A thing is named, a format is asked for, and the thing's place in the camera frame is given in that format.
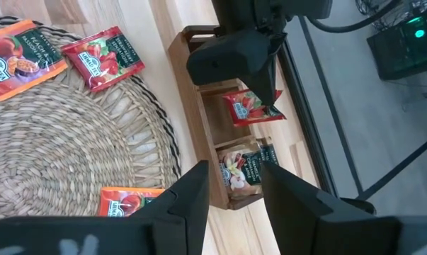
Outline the black computer box green light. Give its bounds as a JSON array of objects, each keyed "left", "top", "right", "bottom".
[{"left": 366, "top": 8, "right": 427, "bottom": 81}]

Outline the black frame foot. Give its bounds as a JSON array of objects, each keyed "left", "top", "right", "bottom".
[{"left": 340, "top": 197, "right": 377, "bottom": 215}]

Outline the wooden tea caddy box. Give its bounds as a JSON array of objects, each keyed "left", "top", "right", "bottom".
[{"left": 168, "top": 24, "right": 288, "bottom": 210}]

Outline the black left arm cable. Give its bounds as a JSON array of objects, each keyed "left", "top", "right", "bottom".
[{"left": 304, "top": 0, "right": 404, "bottom": 35}]

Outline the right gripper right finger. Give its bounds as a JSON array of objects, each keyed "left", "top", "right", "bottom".
[{"left": 262, "top": 162, "right": 427, "bottom": 255}]

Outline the orange peach tea packet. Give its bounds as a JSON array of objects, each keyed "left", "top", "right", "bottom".
[
  {"left": 0, "top": 19, "right": 69, "bottom": 103},
  {"left": 98, "top": 186, "right": 166, "bottom": 217}
]

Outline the red strawberry tea packet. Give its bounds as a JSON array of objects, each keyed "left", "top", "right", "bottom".
[
  {"left": 222, "top": 88, "right": 287, "bottom": 128},
  {"left": 59, "top": 25, "right": 146, "bottom": 94}
]

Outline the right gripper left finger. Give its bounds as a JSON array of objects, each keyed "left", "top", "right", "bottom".
[{"left": 0, "top": 161, "right": 210, "bottom": 255}]

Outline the round woven straw placemat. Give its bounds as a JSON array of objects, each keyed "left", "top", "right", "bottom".
[{"left": 0, "top": 13, "right": 181, "bottom": 227}]

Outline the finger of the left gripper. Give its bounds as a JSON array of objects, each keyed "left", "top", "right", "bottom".
[
  {"left": 250, "top": 33, "right": 287, "bottom": 106},
  {"left": 187, "top": 31, "right": 271, "bottom": 86}
]

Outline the black table edge rail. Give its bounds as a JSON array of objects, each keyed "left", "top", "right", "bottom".
[{"left": 276, "top": 16, "right": 340, "bottom": 199}]

